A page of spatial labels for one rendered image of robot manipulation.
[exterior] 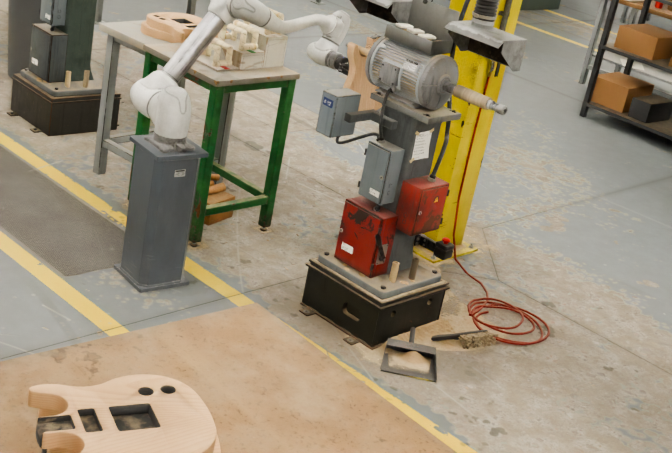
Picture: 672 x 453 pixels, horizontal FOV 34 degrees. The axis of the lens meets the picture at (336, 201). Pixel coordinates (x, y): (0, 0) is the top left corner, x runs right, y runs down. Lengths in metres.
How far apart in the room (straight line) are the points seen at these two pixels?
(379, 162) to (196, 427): 2.63
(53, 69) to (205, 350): 4.22
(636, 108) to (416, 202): 4.99
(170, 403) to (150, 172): 2.60
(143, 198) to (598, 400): 2.32
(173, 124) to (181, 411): 2.65
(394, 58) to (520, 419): 1.70
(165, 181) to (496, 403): 1.82
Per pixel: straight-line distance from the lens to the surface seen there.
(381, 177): 5.05
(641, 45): 9.79
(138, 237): 5.36
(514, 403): 5.13
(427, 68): 4.95
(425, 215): 5.14
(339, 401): 3.09
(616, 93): 9.95
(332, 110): 5.01
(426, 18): 5.17
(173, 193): 5.25
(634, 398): 5.50
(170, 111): 5.15
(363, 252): 5.18
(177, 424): 2.65
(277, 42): 5.93
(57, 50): 7.18
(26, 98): 7.40
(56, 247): 5.74
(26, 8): 8.00
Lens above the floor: 2.52
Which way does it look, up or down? 22 degrees down
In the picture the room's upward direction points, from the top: 11 degrees clockwise
